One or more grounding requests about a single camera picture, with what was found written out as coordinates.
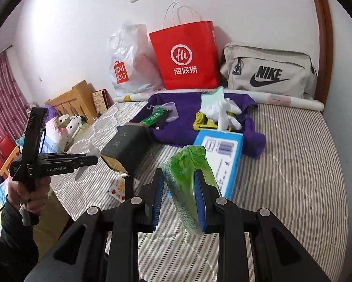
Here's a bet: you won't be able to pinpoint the white rolled poster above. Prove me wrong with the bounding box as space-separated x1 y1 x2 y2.
114 88 324 112

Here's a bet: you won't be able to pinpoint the beige zip bag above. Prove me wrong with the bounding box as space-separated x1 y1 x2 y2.
220 43 319 100

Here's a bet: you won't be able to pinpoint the green printed packet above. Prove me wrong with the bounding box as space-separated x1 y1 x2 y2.
140 107 168 129

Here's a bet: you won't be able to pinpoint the striped bed mattress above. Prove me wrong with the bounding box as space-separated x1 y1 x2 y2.
39 100 349 282

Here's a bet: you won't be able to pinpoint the white gloves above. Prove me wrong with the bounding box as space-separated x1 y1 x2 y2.
200 98 243 132

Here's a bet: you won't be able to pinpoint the purple cloth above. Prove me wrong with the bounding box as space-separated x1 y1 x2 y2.
132 92 267 160

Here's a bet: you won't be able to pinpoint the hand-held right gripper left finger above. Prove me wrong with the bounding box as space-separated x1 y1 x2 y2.
25 169 165 282

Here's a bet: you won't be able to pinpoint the translucent mesh pouch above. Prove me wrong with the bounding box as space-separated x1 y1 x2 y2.
148 101 178 124

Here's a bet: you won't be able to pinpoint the white plush toy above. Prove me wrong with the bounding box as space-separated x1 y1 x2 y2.
57 113 83 145

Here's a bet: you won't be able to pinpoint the wooden headboard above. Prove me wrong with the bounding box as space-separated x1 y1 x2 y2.
45 80 98 124

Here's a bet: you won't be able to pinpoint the person's left hand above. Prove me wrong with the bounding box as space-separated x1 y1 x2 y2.
6 176 51 215

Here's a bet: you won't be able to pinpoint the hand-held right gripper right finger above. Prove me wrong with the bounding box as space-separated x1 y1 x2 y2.
193 170 330 282

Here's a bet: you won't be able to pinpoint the white orange snack packet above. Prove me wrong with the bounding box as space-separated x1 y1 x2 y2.
109 176 127 203

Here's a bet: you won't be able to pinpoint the green plastic packet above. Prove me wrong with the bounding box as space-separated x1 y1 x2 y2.
161 145 223 236

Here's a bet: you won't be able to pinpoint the red paper bag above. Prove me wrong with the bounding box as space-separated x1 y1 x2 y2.
148 1 221 90

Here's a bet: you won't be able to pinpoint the person's left forearm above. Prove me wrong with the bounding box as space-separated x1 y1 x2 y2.
0 201 41 282

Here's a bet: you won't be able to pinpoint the mint green cloth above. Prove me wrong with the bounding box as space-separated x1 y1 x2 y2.
200 86 225 109

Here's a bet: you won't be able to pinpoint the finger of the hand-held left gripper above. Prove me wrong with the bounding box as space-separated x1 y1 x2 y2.
40 152 90 161
74 156 99 168

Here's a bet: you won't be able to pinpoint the red chair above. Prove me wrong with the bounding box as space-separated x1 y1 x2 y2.
0 135 20 180

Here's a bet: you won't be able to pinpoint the wooden door frame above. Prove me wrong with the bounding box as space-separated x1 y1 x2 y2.
306 0 334 101

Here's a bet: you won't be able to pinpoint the pink curtain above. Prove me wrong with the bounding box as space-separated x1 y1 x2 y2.
0 50 30 165

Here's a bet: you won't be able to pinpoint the blue cardboard box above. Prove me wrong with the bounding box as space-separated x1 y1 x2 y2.
193 129 245 201

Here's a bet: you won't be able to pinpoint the floral pillow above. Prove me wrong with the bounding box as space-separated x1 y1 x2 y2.
16 120 65 154

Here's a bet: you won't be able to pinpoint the white plastic shopping bag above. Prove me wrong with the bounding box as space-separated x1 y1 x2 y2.
107 20 166 97

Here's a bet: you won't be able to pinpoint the dark green box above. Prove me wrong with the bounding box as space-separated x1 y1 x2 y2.
100 123 153 177

